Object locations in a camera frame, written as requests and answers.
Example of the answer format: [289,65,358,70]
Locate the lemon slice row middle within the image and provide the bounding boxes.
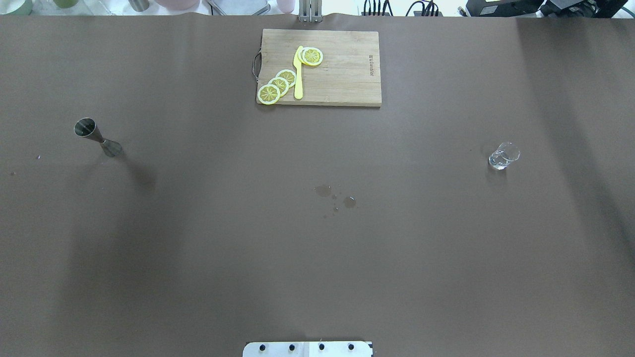
[268,76,291,97]

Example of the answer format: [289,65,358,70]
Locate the white metal base plate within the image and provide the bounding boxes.
[242,341,375,357]

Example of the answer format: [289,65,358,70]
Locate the yellow plastic knife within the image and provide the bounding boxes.
[293,46,304,100]

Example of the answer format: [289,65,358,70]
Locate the lemon slice row lower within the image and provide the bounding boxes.
[256,84,281,105]

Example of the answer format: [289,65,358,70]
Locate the steel jigger measuring cup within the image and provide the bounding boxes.
[73,118,123,158]

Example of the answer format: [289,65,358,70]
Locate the lemon slice row upper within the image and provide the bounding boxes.
[276,68,297,88]

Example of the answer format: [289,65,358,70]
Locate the pink cup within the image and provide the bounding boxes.
[276,0,297,13]

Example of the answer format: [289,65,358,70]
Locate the aluminium frame post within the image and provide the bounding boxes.
[299,0,323,23]

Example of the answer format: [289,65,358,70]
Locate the lemon slice row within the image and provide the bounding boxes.
[276,68,297,88]
[268,76,291,97]
[256,84,281,105]

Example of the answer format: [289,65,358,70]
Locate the lemon slice under top slice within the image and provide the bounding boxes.
[296,48,305,64]

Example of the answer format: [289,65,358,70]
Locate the wooden cutting board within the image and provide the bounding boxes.
[252,29,382,108]

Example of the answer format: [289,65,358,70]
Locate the lemon slice on knife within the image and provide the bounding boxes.
[302,47,324,67]

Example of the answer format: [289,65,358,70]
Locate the green cup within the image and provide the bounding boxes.
[0,0,33,16]

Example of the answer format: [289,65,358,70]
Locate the steel shaker cup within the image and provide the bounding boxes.
[128,0,150,13]

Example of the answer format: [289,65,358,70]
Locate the grey tray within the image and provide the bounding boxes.
[206,0,271,16]

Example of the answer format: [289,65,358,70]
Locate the clear glass cup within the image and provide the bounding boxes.
[488,142,521,171]

